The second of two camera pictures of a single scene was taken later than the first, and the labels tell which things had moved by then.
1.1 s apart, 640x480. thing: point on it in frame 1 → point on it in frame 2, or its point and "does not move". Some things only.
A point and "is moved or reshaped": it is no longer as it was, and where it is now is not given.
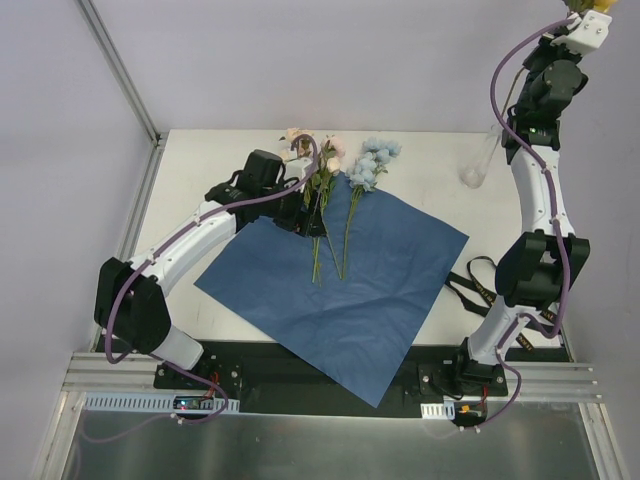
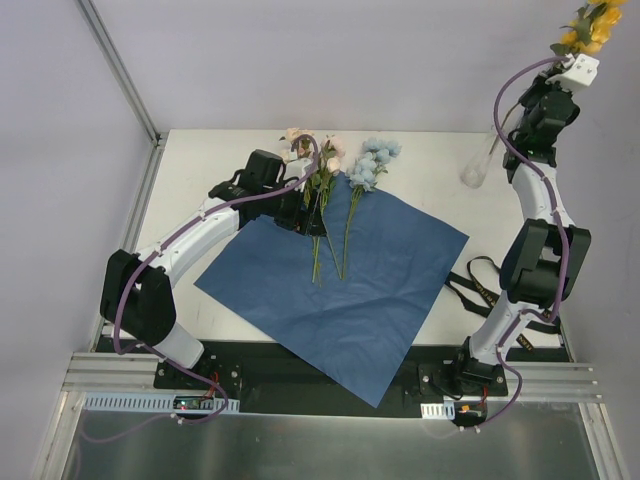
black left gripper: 310,220 does not move
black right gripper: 542,55 → 542,85
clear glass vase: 474,168 does not move
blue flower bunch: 362,177 does not move
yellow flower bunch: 589,7 is moved or reshaped
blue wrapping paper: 351,304 does not move
